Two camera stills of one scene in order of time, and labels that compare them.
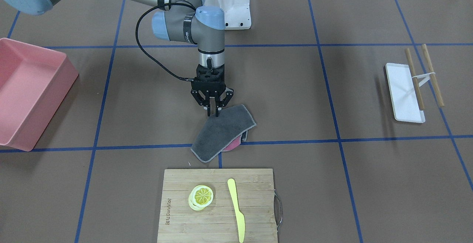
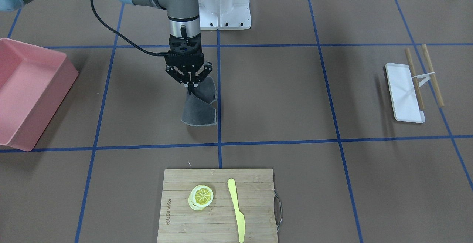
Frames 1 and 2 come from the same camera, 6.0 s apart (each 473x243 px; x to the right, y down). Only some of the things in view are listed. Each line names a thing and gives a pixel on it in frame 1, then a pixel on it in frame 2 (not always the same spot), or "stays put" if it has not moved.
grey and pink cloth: (224, 132) to (197, 111)
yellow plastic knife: (241, 218) stays put
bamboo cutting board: (217, 222) stays put
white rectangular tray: (404, 101) stays put
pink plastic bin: (34, 81) stays put
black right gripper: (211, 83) to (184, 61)
